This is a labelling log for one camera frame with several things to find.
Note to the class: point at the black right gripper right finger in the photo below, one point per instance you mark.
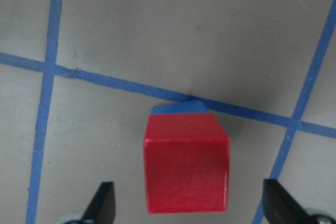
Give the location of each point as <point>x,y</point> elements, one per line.
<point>279,207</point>

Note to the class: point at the red wooden block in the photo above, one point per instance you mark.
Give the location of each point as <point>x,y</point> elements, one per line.
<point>186,163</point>

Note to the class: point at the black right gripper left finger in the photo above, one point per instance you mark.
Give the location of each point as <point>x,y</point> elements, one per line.
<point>102,208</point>

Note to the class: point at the blue wooden block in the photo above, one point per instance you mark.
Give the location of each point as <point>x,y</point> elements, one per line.
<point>195,106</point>

